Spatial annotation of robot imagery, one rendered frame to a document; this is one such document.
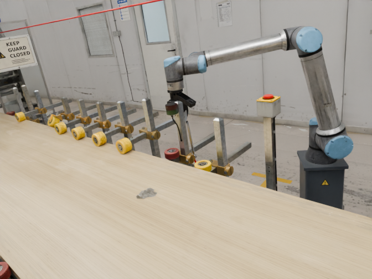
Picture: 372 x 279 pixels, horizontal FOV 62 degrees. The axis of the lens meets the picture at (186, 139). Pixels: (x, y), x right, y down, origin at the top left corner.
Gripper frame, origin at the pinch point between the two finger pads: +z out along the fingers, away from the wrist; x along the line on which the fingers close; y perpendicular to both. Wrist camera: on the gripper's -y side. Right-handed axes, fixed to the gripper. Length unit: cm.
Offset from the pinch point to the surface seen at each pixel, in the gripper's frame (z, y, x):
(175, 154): 10.7, -5.4, 14.9
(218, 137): -1.3, -30.8, 9.6
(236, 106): 79, 138, -255
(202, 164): 9.9, -27.2, 18.9
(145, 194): 10, -22, 51
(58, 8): -104, 551, -235
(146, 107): -11.5, 17.8, 9.4
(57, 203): 10, 8, 75
